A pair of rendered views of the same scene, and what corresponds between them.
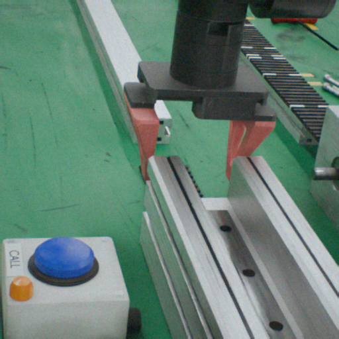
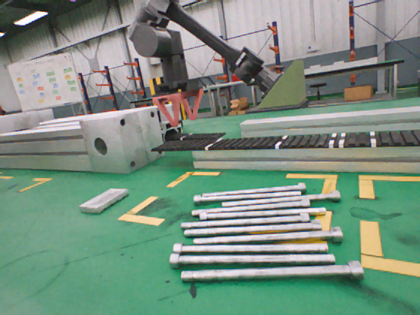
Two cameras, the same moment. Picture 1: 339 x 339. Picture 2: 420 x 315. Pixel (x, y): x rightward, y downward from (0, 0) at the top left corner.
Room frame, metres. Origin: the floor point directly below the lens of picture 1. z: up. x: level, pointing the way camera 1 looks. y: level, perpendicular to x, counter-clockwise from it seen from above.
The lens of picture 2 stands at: (1.17, -0.42, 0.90)
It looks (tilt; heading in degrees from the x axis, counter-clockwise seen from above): 14 degrees down; 137
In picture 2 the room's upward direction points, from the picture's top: 10 degrees counter-clockwise
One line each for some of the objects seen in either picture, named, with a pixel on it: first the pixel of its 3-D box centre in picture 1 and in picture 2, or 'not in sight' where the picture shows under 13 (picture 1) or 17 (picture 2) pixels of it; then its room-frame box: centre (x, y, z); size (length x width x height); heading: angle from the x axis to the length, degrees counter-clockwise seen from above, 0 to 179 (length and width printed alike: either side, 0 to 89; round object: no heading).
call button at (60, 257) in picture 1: (63, 261); not in sight; (0.47, 0.06, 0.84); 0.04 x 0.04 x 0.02
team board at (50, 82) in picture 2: not in sight; (53, 106); (-5.26, 1.33, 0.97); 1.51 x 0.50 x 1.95; 36
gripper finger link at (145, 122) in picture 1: (166, 132); (187, 102); (0.66, 0.01, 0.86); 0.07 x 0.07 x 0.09; 15
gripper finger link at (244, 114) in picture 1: (222, 132); (175, 106); (0.68, -0.04, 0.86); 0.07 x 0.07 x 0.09; 15
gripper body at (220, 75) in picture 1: (205, 55); (175, 73); (0.67, -0.02, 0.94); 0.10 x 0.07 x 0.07; 105
